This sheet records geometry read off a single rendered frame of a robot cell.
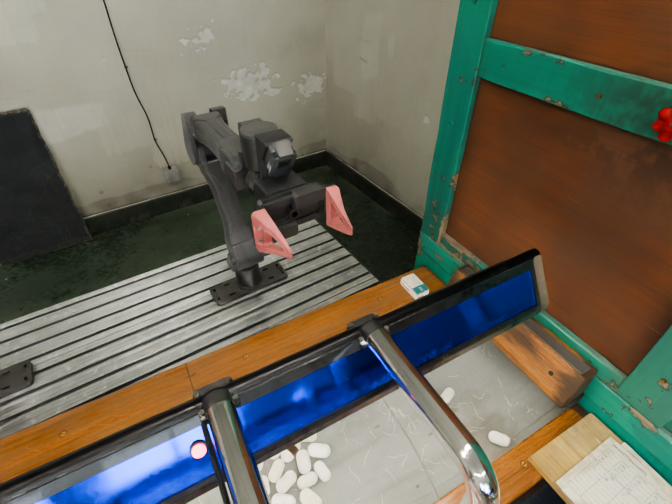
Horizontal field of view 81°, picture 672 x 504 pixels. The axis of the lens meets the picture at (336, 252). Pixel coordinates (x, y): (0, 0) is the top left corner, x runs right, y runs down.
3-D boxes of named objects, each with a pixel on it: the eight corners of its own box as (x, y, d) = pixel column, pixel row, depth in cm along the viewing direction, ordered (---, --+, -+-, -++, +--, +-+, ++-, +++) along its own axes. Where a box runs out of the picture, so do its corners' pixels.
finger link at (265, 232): (323, 222, 52) (289, 190, 58) (274, 241, 49) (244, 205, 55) (323, 261, 56) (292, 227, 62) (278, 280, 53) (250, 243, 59)
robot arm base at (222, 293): (286, 255, 102) (274, 241, 106) (211, 284, 93) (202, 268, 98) (289, 277, 107) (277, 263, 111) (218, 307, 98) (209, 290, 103)
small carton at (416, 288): (400, 284, 91) (401, 277, 90) (412, 279, 93) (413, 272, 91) (416, 300, 87) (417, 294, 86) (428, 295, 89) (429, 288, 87)
